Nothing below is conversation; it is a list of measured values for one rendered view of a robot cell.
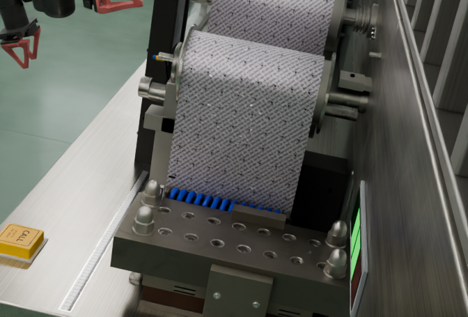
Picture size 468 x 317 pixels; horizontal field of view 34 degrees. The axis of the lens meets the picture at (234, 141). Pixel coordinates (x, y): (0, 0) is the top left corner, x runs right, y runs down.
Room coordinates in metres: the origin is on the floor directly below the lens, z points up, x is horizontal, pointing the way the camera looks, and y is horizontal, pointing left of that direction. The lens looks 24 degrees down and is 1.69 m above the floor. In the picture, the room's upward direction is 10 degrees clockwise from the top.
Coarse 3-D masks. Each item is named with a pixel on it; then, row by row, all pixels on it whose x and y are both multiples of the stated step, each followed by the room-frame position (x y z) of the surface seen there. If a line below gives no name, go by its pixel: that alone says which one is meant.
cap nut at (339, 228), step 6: (336, 222) 1.14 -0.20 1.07; (342, 222) 1.14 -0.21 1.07; (336, 228) 1.13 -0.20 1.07; (342, 228) 1.13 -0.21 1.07; (330, 234) 1.14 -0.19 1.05; (336, 234) 1.13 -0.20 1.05; (342, 234) 1.13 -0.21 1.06; (330, 240) 1.13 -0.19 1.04; (336, 240) 1.13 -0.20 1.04; (342, 240) 1.13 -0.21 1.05; (330, 246) 1.13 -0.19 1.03; (336, 246) 1.13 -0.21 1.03; (342, 246) 1.13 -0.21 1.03
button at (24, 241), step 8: (8, 224) 1.18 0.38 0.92; (16, 224) 1.19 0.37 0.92; (0, 232) 1.15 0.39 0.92; (8, 232) 1.16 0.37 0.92; (16, 232) 1.16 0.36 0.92; (24, 232) 1.17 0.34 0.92; (32, 232) 1.17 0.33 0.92; (40, 232) 1.18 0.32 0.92; (0, 240) 1.13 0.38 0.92; (8, 240) 1.13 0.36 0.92; (16, 240) 1.14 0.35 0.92; (24, 240) 1.14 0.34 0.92; (32, 240) 1.14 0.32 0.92; (40, 240) 1.17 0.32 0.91; (0, 248) 1.12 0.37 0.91; (8, 248) 1.12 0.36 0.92; (16, 248) 1.12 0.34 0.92; (24, 248) 1.12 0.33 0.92; (32, 248) 1.13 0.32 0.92; (24, 256) 1.12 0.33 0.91
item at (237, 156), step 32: (192, 128) 1.23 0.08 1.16; (224, 128) 1.23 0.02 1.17; (256, 128) 1.22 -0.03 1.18; (288, 128) 1.22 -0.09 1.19; (192, 160) 1.23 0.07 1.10; (224, 160) 1.23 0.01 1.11; (256, 160) 1.22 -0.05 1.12; (288, 160) 1.22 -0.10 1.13; (224, 192) 1.23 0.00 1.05; (256, 192) 1.22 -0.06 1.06; (288, 192) 1.22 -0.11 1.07
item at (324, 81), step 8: (184, 40) 1.27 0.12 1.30; (328, 64) 1.27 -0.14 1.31; (176, 72) 1.24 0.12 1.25; (328, 72) 1.25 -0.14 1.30; (176, 80) 1.24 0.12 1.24; (320, 80) 1.24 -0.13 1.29; (328, 80) 1.24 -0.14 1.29; (320, 88) 1.23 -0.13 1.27; (320, 96) 1.22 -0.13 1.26; (320, 104) 1.22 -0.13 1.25; (320, 112) 1.22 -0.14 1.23; (312, 120) 1.24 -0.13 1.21
